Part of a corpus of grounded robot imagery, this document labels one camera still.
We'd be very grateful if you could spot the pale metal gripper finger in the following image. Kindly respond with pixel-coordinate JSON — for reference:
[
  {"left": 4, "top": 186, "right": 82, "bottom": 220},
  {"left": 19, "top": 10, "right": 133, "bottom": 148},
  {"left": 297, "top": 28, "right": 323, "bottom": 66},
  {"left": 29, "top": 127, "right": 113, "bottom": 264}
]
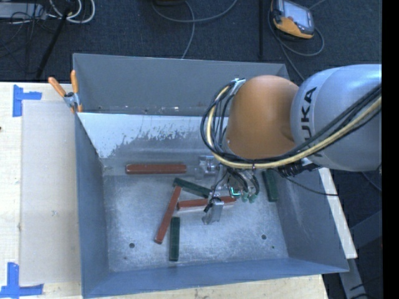
[
  {"left": 195, "top": 155, "right": 221, "bottom": 181},
  {"left": 201, "top": 197, "right": 225, "bottom": 225}
]

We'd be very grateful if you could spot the red-brown flat block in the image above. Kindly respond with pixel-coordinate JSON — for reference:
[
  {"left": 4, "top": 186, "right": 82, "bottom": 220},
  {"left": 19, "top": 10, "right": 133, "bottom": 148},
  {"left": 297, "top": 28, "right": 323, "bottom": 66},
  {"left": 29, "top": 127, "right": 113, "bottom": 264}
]
[
  {"left": 176, "top": 196, "right": 237, "bottom": 212},
  {"left": 153, "top": 185, "right": 183, "bottom": 245},
  {"left": 125, "top": 163, "right": 188, "bottom": 176}
]

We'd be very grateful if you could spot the dark green flat block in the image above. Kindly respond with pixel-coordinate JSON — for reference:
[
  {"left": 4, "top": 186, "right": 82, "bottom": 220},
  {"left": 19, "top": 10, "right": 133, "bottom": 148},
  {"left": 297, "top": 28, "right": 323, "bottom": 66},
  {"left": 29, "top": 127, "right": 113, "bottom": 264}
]
[
  {"left": 261, "top": 169, "right": 279, "bottom": 203},
  {"left": 168, "top": 216, "right": 181, "bottom": 262},
  {"left": 172, "top": 177, "right": 211, "bottom": 199}
]

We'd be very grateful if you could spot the grey metal bin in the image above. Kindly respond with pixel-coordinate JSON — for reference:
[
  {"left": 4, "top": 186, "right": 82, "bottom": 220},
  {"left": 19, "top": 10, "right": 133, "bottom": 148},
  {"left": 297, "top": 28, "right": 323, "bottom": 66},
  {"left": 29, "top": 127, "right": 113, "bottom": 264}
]
[{"left": 72, "top": 53, "right": 350, "bottom": 299}]

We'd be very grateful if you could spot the pale wood flat board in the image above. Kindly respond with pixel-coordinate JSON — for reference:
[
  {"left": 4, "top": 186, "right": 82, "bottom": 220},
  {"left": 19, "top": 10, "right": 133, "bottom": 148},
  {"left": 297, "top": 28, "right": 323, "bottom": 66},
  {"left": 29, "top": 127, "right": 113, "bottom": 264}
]
[{"left": 18, "top": 100, "right": 82, "bottom": 288}]

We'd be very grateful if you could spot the black cylinder on white bracket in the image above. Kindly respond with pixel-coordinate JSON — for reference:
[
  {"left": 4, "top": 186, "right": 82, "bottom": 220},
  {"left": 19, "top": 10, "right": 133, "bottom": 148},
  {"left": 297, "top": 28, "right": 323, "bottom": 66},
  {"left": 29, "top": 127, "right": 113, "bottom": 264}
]
[{"left": 276, "top": 161, "right": 322, "bottom": 178}]

